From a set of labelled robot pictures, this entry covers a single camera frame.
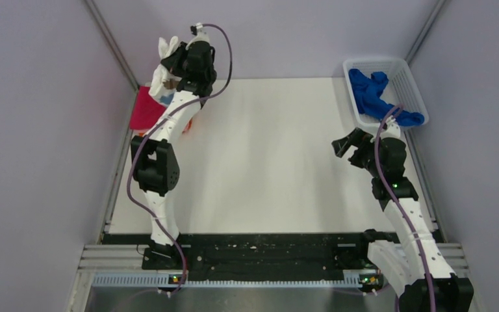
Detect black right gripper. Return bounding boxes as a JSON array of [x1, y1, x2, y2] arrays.
[[333, 127, 384, 177]]

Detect white printed t-shirt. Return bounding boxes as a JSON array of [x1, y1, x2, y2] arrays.
[[148, 36, 180, 107]]

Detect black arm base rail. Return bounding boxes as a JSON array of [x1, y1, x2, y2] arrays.
[[102, 229, 399, 281]]

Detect corner metal post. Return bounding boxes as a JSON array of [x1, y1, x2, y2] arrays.
[[405, 0, 451, 65], [81, 0, 140, 92]]

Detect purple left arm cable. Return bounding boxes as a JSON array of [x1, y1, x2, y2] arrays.
[[127, 23, 234, 298]]

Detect right corner metal post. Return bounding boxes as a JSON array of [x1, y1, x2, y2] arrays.
[[405, 0, 451, 65]]

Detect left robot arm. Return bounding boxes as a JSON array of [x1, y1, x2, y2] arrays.
[[130, 37, 217, 269]]

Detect white plastic basket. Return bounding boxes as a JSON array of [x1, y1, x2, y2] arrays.
[[343, 57, 429, 130]]

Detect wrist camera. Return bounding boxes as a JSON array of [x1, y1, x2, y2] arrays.
[[380, 116, 402, 139], [187, 23, 210, 47]]

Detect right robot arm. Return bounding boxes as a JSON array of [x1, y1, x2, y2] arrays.
[[331, 128, 474, 311]]

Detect white slotted cable duct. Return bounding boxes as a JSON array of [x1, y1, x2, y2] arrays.
[[92, 270, 379, 289]]

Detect magenta folded t-shirt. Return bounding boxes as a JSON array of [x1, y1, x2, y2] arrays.
[[129, 86, 166, 133]]

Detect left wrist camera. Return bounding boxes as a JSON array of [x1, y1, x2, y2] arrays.
[[187, 23, 210, 47]]

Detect blue t-shirt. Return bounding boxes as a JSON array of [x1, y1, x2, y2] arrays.
[[348, 68, 425, 127]]

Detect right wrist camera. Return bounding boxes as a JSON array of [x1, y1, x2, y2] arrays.
[[380, 116, 402, 139]]

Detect left corner metal post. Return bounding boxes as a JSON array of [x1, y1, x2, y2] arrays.
[[81, 0, 140, 92]]

